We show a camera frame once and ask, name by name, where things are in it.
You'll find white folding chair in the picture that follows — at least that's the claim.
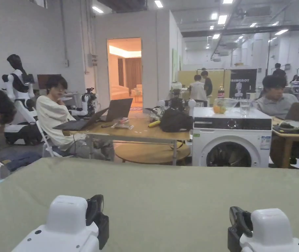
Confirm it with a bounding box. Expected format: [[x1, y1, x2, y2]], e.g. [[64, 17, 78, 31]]
[[35, 120, 74, 158]]

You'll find black standing banner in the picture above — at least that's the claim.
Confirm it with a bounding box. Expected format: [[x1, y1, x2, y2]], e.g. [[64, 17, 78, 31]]
[[229, 69, 257, 100]]

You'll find small white and black robot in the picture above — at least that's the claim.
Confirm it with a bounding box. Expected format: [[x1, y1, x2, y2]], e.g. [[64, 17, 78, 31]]
[[80, 88, 99, 116]]

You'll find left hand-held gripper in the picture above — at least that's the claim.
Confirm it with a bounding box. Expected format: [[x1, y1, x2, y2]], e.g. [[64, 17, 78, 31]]
[[11, 194, 110, 252]]

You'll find wooden table with laptops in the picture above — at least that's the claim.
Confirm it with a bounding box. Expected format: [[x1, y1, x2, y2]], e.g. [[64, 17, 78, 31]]
[[52, 97, 192, 166]]

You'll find white and black humanoid robot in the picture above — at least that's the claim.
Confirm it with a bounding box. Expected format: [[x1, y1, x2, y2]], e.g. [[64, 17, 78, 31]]
[[2, 53, 38, 132]]

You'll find dark blue garment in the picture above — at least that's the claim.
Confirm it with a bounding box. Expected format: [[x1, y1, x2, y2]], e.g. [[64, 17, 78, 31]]
[[0, 152, 43, 172]]

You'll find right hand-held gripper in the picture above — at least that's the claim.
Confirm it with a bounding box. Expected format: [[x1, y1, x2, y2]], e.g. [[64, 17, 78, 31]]
[[227, 206, 299, 252]]

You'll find round low wooden table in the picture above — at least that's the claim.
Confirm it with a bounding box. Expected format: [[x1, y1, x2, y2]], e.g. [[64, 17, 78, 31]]
[[114, 141, 191, 164]]

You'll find black robot with white balls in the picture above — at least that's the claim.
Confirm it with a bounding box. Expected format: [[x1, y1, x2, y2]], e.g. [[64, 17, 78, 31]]
[[158, 89, 196, 116]]

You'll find wooden table with grey laptop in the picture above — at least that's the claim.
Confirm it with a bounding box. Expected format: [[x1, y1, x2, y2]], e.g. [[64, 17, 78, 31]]
[[270, 102, 299, 168]]

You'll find bed with pale green sheet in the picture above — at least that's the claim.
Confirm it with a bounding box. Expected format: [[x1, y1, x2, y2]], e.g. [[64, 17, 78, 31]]
[[0, 157, 299, 252]]

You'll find white washing machine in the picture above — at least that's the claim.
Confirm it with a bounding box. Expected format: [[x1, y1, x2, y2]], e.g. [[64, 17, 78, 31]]
[[192, 97, 273, 168]]

